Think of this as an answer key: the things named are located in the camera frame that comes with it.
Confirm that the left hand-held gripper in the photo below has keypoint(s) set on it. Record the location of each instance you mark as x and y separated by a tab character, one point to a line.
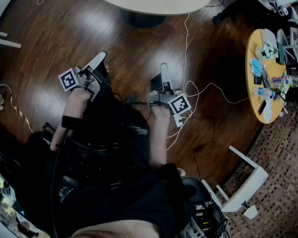
68	79

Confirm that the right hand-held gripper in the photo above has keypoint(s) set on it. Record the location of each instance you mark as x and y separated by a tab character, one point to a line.
178	104

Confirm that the person's left forearm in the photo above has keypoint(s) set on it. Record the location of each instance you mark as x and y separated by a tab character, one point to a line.
73	105

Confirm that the person's right forearm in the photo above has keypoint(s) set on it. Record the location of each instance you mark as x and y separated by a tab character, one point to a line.
159	133

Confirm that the white power adapter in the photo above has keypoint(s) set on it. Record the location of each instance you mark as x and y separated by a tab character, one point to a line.
178	120

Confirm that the black stool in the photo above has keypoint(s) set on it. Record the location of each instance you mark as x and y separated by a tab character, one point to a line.
226	78

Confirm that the black chest-mounted rig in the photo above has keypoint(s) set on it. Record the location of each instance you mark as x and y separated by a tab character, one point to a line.
109	142

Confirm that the yellow oval side table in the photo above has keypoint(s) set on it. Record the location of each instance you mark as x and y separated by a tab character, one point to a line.
253	103

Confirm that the blue cloth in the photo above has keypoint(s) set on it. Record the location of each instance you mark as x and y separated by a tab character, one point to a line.
256	67

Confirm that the small black box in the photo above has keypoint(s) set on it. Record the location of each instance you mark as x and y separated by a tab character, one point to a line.
257	80

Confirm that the white chair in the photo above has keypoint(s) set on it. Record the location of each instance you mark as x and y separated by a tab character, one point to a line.
5	43

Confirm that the clear bottle with blue label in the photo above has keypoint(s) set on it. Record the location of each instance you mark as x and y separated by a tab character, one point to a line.
264	93

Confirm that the grey cloth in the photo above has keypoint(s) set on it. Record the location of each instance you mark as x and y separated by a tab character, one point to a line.
265	78

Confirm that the black phone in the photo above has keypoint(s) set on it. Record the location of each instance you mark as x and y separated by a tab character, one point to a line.
262	106

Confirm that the green white potted plant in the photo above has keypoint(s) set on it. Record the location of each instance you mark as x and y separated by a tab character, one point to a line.
267	51

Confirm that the white tissue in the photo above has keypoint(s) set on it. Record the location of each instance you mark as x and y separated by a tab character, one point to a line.
267	113

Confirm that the white box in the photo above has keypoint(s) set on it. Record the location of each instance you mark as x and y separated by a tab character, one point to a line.
268	37

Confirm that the black office chair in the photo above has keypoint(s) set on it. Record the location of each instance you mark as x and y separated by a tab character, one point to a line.
196	190

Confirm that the teal book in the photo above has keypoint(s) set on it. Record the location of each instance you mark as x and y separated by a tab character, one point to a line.
280	54

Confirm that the green packet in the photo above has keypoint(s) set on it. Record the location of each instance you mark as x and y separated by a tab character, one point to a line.
285	88

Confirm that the person's black clothed body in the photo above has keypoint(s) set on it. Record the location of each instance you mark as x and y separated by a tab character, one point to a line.
144	202

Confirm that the white rack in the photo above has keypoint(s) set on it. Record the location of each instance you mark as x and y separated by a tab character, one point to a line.
294	43

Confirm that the white stool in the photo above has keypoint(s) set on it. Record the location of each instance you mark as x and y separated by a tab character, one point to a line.
253	182

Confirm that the black table pedestal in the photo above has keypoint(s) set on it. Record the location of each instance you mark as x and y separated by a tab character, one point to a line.
142	20

